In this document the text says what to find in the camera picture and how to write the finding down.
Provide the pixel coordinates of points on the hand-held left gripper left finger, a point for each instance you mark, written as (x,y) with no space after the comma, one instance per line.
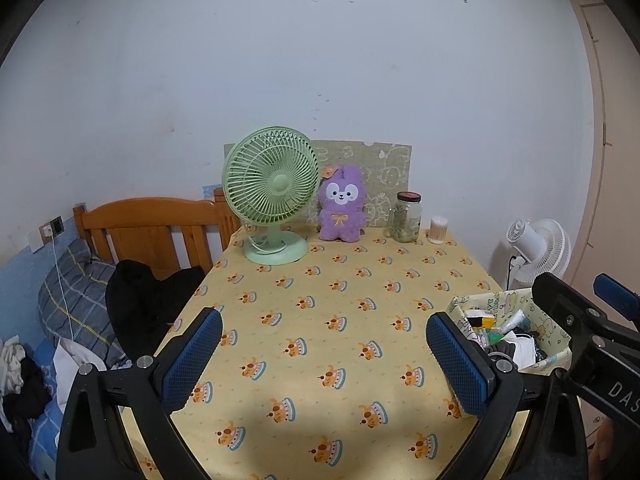
(192,360)

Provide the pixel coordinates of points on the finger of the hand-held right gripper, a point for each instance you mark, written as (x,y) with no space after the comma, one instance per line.
(620,295)
(560,300)

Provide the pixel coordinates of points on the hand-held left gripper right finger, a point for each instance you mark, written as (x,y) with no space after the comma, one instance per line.
(455,370)

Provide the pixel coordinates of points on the green tissue pack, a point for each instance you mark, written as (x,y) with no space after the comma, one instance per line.
(490,336)

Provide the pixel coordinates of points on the black banded small pack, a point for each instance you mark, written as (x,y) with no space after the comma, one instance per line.
(479,320)

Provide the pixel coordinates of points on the printed fabric storage box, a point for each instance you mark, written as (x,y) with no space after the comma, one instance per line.
(500,305)

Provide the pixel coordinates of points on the white standing fan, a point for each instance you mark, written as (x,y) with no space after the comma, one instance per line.
(545,250)

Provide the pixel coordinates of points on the black garment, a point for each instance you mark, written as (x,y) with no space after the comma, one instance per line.
(145,300)

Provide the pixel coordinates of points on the white garment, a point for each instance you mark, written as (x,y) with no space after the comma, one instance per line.
(75,360)

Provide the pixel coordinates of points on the beige door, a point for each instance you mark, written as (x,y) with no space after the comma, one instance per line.
(615,160)

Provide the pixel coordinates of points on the cotton swab container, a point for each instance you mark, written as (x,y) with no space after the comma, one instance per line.
(439,230)

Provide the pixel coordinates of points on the grey plaid pillow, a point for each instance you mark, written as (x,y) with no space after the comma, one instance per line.
(70,290)

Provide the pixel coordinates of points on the yellow printed tablecloth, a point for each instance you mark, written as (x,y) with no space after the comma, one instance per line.
(325,310)

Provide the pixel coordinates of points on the wooden bed headboard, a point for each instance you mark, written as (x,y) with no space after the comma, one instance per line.
(150,220)

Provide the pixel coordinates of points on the glass jar with dark lid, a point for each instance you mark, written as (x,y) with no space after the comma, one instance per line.
(407,220)

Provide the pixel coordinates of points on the blue bed sheet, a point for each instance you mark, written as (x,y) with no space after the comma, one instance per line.
(50,430)

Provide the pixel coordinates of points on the dark clothes pile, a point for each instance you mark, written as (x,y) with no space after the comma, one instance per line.
(25,395)

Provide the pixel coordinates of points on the purple plush toy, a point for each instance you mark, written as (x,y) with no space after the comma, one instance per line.
(342,220)

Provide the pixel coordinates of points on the green desk fan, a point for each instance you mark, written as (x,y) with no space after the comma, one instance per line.
(270,180)

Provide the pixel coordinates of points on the olive patterned board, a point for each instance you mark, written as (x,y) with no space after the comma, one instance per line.
(390,170)

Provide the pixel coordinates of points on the dark wall socket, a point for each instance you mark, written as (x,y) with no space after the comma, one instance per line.
(57,225)

